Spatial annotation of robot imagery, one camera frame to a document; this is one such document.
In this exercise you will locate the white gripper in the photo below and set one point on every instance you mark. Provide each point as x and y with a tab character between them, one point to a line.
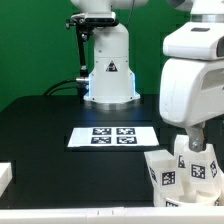
192	92

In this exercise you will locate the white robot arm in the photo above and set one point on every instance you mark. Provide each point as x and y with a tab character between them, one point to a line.
112	83

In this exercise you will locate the white marker sheet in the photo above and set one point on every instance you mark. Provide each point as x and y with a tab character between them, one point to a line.
113	136

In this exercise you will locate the white front fence bar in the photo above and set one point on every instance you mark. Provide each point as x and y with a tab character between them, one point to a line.
146	215

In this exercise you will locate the white fence bar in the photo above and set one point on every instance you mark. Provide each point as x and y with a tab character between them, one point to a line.
5	176
146	215

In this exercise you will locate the white left fence bar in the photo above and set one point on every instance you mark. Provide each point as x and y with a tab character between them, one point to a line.
5	176

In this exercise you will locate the camera on black stand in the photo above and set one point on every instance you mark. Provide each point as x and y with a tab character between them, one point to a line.
85	23

